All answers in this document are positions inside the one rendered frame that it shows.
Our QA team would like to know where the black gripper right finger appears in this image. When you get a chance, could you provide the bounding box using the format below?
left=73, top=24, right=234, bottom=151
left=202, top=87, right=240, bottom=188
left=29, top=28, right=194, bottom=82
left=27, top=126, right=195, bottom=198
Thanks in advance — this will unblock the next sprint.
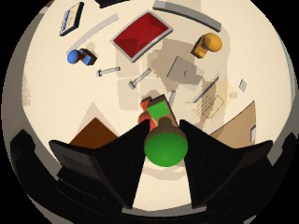
left=179, top=119, right=274, bottom=209

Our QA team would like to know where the grey metal bolt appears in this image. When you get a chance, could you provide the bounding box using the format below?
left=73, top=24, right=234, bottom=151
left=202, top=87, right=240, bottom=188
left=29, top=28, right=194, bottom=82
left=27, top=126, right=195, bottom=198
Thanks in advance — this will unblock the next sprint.
left=169, top=90, right=176, bottom=108
left=128, top=68, right=152, bottom=90
left=96, top=67, right=121, bottom=77

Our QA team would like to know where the grey box with small round button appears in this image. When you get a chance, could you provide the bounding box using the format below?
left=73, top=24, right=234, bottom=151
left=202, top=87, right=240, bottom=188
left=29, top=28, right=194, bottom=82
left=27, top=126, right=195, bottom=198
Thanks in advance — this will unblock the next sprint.
left=167, top=56, right=206, bottom=92

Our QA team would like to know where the brown clipboard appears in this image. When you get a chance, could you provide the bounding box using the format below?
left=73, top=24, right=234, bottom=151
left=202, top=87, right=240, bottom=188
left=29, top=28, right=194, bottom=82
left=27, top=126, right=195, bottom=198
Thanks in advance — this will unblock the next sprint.
left=210, top=101, right=257, bottom=148

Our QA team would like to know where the orange rubber stamp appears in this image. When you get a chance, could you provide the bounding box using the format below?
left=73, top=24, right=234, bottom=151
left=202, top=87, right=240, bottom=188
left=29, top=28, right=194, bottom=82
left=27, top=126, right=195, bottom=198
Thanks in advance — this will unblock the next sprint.
left=191, top=33, right=221, bottom=59

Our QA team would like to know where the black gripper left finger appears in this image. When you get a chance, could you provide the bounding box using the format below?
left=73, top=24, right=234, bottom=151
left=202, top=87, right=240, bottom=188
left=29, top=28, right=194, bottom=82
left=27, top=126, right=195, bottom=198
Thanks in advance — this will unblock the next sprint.
left=49, top=119, right=150, bottom=210

